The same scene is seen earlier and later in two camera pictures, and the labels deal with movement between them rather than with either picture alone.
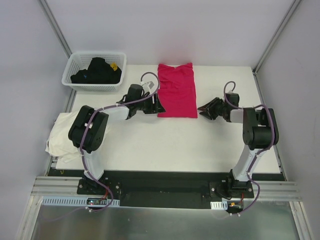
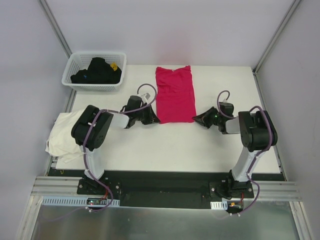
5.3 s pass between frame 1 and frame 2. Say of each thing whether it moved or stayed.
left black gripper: moved
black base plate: stayed
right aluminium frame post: stayed
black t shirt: stayed
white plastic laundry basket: stayed
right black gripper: moved
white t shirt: stayed
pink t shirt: moved
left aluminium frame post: stayed
